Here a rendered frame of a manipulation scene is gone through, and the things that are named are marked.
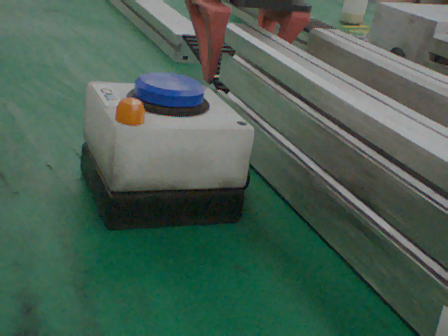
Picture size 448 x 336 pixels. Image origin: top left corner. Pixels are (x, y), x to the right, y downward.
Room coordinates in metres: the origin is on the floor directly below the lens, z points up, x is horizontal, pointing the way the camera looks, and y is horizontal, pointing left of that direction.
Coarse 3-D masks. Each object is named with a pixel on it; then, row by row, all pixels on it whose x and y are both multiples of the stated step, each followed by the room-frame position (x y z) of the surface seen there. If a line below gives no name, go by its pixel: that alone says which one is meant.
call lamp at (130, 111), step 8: (120, 104) 0.32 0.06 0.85; (128, 104) 0.32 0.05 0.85; (136, 104) 0.32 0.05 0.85; (120, 112) 0.32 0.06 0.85; (128, 112) 0.32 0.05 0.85; (136, 112) 0.32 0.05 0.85; (144, 112) 0.32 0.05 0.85; (120, 120) 0.32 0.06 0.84; (128, 120) 0.32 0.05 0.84; (136, 120) 0.32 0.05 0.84; (144, 120) 0.33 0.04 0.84
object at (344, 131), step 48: (240, 48) 0.48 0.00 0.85; (288, 48) 0.45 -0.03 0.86; (336, 48) 0.50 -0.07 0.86; (240, 96) 0.47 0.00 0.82; (288, 96) 0.42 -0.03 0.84; (336, 96) 0.35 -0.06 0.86; (384, 96) 0.36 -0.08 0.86; (432, 96) 0.40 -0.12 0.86; (288, 144) 0.41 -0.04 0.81; (336, 144) 0.35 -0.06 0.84; (384, 144) 0.31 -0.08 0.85; (432, 144) 0.29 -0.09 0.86; (288, 192) 0.38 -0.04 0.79; (336, 192) 0.34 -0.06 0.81; (384, 192) 0.30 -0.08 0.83; (432, 192) 0.29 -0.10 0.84; (336, 240) 0.33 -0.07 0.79; (384, 240) 0.29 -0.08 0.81; (432, 240) 0.27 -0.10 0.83; (384, 288) 0.29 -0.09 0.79; (432, 288) 0.26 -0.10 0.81
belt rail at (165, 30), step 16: (112, 0) 0.97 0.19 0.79; (128, 0) 0.89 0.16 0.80; (144, 0) 0.87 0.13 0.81; (160, 0) 0.89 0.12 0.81; (128, 16) 0.89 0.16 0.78; (144, 16) 0.82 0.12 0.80; (160, 16) 0.78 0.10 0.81; (176, 16) 0.80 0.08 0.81; (144, 32) 0.81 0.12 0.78; (160, 32) 0.78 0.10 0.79; (176, 32) 0.71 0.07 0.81; (192, 32) 0.72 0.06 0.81; (160, 48) 0.75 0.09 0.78; (176, 48) 0.72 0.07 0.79
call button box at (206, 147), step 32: (96, 96) 0.36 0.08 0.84; (128, 96) 0.36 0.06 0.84; (96, 128) 0.35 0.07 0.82; (128, 128) 0.32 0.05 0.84; (160, 128) 0.32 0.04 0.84; (192, 128) 0.33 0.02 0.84; (224, 128) 0.34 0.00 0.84; (96, 160) 0.34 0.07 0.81; (128, 160) 0.32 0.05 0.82; (160, 160) 0.32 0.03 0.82; (192, 160) 0.33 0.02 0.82; (224, 160) 0.34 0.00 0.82; (96, 192) 0.34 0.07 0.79; (128, 192) 0.32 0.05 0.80; (160, 192) 0.33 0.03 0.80; (192, 192) 0.33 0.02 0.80; (224, 192) 0.34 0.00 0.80; (128, 224) 0.32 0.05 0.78; (160, 224) 0.32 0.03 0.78
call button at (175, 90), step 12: (156, 72) 0.38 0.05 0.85; (144, 84) 0.35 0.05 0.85; (156, 84) 0.35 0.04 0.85; (168, 84) 0.36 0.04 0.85; (180, 84) 0.36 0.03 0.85; (192, 84) 0.36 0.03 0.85; (144, 96) 0.35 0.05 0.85; (156, 96) 0.35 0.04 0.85; (168, 96) 0.35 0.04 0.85; (180, 96) 0.35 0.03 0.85; (192, 96) 0.35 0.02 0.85
